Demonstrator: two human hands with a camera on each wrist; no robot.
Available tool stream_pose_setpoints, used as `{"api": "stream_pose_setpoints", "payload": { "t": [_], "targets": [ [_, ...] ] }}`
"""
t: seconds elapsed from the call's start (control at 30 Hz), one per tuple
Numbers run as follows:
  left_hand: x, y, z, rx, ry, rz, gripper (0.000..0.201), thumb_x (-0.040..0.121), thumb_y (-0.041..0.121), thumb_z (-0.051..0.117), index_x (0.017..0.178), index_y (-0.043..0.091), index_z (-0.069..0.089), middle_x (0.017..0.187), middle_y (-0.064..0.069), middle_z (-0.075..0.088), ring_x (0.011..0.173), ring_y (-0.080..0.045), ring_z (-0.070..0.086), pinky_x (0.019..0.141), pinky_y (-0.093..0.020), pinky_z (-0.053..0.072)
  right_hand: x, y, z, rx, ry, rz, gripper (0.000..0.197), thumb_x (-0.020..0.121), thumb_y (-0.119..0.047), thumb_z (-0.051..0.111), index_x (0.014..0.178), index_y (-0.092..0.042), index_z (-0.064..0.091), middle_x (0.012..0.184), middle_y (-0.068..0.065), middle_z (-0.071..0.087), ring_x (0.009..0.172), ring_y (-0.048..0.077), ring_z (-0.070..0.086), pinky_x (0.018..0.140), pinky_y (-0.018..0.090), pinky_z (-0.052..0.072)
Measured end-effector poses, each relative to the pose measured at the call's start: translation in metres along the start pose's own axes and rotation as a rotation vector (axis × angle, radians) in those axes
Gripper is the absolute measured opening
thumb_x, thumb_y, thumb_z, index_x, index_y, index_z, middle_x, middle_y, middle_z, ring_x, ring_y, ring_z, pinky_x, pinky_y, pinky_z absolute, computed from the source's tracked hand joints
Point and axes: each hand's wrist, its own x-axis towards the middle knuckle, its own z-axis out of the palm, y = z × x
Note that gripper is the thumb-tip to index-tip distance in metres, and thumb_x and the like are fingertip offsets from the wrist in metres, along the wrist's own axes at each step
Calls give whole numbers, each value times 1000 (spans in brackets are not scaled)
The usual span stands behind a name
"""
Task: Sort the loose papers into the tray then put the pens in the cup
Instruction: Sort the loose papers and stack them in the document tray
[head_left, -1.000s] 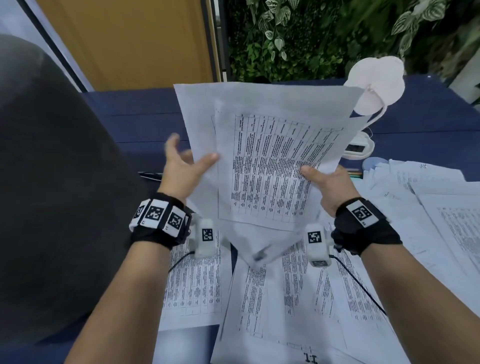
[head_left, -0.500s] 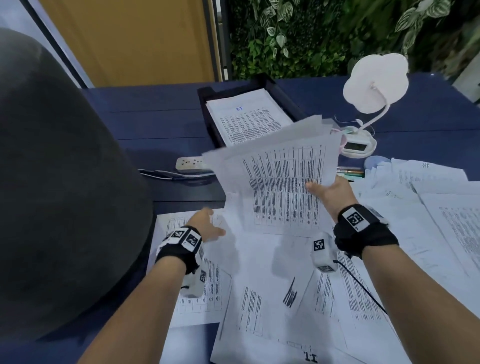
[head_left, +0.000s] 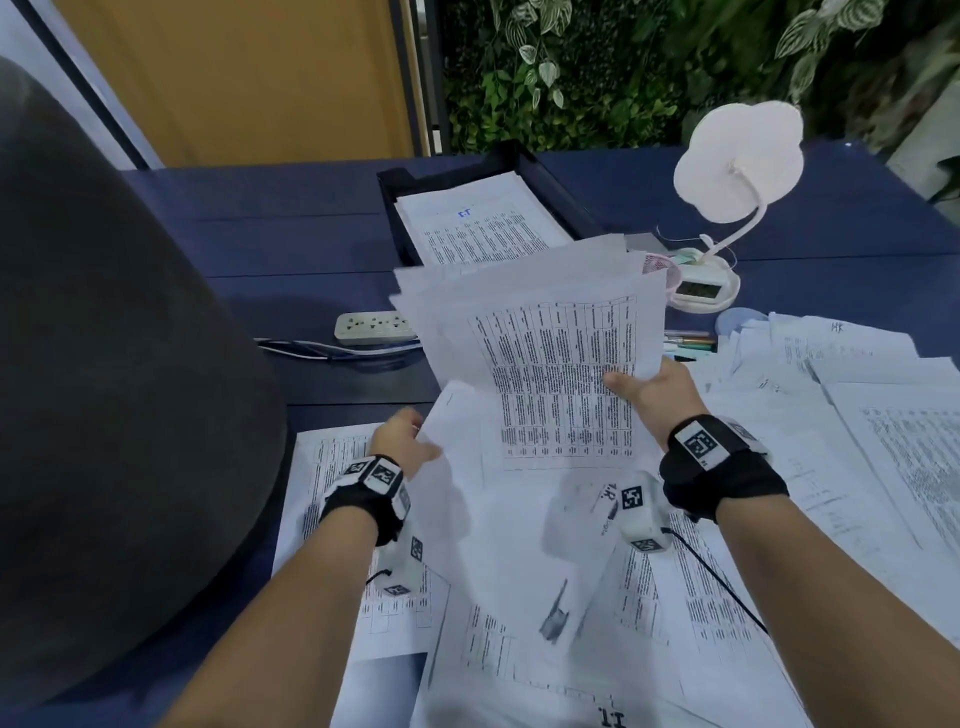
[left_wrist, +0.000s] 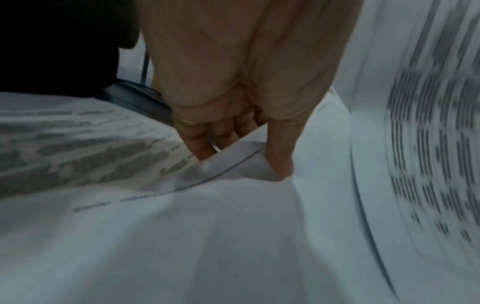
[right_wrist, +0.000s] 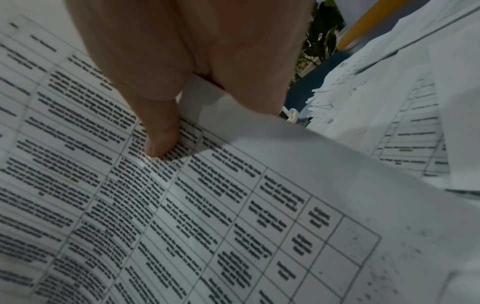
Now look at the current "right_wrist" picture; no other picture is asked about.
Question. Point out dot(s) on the person's right hand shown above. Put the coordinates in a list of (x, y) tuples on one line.
[(195, 44)]

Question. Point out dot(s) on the printed table paper sheet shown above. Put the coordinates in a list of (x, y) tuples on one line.
[(187, 213)]

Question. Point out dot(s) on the white plastic hook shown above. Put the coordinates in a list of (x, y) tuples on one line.
[(292, 115)]

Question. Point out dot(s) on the green leafy plant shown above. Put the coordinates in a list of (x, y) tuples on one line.
[(320, 35)]

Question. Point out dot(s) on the yellow pole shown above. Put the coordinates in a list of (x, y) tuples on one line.
[(369, 22)]

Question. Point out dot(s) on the pile of printed paper sheets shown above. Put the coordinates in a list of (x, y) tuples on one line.
[(408, 98)]

